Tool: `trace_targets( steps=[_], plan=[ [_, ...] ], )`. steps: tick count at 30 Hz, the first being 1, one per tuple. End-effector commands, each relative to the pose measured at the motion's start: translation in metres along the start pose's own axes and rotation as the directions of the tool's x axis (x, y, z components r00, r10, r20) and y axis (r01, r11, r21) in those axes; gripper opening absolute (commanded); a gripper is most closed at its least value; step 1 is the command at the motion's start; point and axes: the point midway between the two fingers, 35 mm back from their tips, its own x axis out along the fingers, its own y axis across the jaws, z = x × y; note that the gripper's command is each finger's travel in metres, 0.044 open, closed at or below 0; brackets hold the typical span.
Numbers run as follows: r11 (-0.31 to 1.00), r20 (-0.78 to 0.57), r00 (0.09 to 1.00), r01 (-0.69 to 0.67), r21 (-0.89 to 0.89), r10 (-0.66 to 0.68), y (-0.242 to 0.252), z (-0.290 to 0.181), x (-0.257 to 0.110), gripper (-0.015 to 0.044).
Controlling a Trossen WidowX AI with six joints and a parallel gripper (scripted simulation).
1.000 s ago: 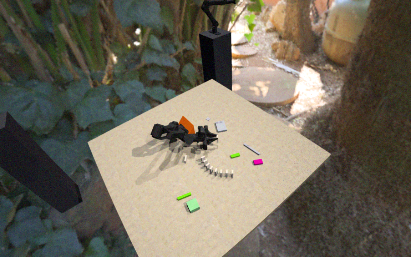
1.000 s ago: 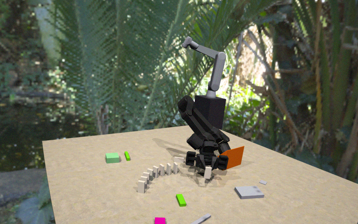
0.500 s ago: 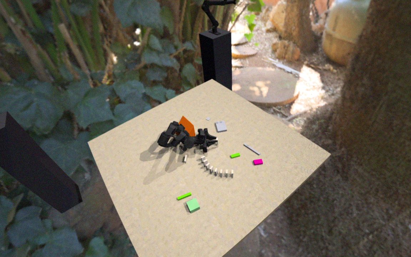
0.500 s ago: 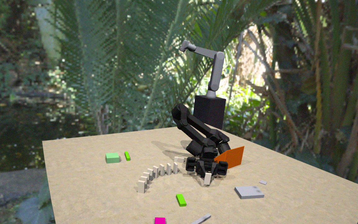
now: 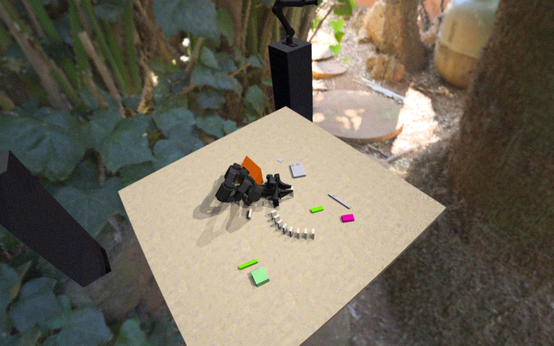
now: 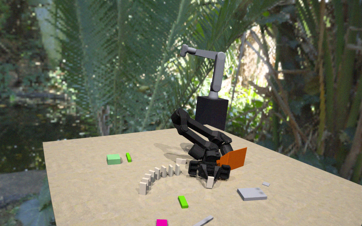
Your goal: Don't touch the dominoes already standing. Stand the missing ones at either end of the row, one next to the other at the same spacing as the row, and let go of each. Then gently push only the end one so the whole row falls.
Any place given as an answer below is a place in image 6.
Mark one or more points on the magenta rectangular block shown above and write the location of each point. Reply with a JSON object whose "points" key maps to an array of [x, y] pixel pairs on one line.
{"points": [[161, 222]]}

